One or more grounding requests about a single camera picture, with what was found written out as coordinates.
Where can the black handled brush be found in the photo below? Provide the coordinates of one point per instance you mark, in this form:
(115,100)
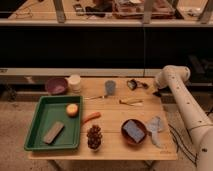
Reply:
(134,84)

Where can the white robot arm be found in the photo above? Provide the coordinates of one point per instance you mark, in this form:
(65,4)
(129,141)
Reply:
(198,124)

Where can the blue-grey cup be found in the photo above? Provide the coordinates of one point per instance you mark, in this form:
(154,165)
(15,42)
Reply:
(110,87)

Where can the small metal spoon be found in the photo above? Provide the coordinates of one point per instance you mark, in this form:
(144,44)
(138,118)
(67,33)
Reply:
(96,97)

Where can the orange carrot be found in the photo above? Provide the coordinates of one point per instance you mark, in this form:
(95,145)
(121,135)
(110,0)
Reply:
(90,117)

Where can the white cup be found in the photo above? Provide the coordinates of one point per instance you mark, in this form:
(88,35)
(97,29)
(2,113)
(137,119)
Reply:
(75,82)

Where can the yellow apple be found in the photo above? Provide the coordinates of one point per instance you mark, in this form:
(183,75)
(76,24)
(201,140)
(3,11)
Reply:
(72,110)

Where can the purple bowl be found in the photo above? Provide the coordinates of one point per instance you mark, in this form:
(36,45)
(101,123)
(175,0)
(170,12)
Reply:
(56,86)

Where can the brown pine cone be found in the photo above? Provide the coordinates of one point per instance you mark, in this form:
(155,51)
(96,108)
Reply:
(94,136)

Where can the blue sponge in bowl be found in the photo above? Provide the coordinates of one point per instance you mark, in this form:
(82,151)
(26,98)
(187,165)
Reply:
(134,131)

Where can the brown wooden bowl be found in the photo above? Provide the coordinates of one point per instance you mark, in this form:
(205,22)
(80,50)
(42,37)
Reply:
(127,138)

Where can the green plastic tray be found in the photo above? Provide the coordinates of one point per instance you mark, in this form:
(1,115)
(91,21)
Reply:
(49,110)

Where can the crumpled blue-white cloth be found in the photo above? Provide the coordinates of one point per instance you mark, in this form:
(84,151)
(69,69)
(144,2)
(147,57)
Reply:
(154,126)

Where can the grey rectangular sponge block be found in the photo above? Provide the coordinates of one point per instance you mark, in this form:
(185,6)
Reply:
(53,132)

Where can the red tray on shelf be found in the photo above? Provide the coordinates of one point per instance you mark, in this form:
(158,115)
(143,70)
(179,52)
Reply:
(135,9)

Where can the eyeglasses on shelf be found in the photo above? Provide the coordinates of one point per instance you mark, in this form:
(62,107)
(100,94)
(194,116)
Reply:
(19,15)

